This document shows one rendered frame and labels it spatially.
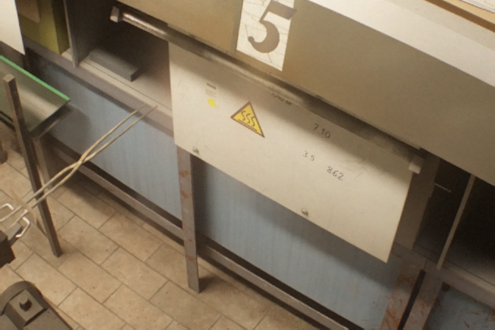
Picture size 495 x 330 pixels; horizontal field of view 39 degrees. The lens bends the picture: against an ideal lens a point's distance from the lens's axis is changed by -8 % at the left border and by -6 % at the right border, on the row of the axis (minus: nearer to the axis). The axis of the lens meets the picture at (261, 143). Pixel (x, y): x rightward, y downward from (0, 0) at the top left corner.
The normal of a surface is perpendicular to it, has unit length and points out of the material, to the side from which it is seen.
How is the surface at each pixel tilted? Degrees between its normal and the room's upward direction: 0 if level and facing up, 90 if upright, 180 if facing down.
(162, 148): 90
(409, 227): 90
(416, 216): 90
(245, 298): 0
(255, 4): 79
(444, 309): 90
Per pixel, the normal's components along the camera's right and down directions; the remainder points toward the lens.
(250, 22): -0.57, 0.43
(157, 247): 0.04, -0.69
